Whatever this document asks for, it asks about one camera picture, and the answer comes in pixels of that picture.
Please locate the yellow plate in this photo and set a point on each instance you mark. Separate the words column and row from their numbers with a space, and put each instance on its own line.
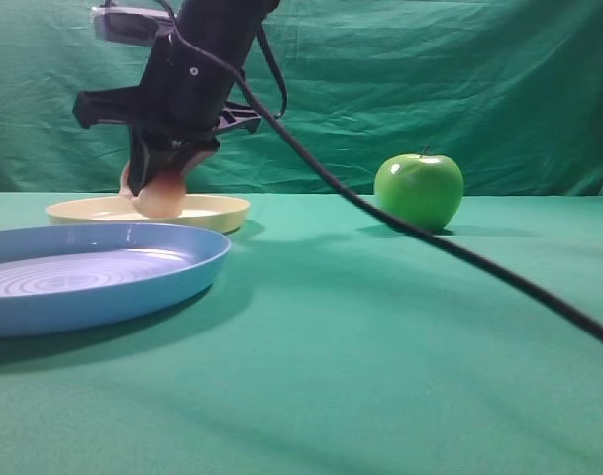
column 219, row 213

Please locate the red yellow round bread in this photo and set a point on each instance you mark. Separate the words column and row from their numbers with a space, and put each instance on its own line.
column 163, row 198

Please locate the green tablecloth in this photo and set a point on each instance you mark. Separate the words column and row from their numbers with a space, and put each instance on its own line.
column 328, row 345

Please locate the blue plate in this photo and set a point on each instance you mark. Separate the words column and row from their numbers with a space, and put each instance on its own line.
column 63, row 278

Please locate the green backdrop cloth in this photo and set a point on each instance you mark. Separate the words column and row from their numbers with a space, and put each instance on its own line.
column 512, row 91

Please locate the green apple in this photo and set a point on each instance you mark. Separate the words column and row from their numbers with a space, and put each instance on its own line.
column 420, row 189

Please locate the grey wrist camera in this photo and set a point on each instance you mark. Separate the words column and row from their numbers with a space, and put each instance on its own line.
column 129, row 25

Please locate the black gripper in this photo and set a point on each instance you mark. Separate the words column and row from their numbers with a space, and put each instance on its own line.
column 183, row 93

